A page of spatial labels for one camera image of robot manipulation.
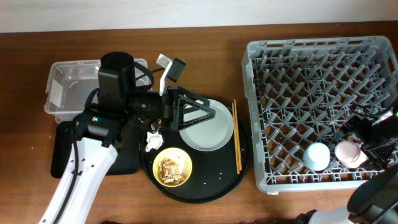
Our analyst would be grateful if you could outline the grey dishwasher rack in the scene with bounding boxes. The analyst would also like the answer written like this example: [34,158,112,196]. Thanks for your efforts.
[242,36,397,193]

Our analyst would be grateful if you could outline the grey round plate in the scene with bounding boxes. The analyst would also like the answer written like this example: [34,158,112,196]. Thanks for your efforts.
[179,99,234,152]

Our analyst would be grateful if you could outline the round black serving tray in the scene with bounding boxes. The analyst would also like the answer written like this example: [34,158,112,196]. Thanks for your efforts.
[140,116,252,203]

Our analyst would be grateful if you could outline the food scraps in bowl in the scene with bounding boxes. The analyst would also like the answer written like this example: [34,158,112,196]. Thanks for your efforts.
[157,157,188,185]

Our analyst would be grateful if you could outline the wooden chopstick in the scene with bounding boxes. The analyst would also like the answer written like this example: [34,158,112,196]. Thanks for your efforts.
[231,102,240,175]
[234,100,243,172]

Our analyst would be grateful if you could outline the blue cup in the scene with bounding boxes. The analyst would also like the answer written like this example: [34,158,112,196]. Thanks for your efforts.
[303,142,330,171]

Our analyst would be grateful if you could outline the clear plastic storage bin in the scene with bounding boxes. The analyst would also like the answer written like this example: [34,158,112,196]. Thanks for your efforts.
[44,58,149,124]

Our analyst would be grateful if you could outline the crumpled white tissue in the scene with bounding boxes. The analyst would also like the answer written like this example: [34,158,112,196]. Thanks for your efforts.
[145,131,164,152]

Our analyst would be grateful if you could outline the black rectangular tray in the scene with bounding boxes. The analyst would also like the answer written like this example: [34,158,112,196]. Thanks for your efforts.
[50,121,139,179]

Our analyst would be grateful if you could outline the gold foil wrapper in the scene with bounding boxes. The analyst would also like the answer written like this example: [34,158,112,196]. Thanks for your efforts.
[150,119,162,132]

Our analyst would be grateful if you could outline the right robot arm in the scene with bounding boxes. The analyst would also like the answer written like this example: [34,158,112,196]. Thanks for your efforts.
[293,105,397,223]

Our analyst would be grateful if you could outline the yellow bowl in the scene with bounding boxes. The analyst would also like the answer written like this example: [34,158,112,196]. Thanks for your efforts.
[152,147,193,187]

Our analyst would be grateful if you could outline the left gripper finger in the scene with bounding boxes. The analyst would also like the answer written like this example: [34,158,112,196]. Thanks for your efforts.
[178,111,216,131]
[183,89,215,114]

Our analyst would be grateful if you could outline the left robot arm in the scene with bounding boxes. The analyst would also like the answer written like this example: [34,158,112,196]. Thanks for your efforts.
[40,52,216,223]

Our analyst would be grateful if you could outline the pink cup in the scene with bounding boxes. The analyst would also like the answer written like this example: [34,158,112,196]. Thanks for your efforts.
[335,141,368,169]

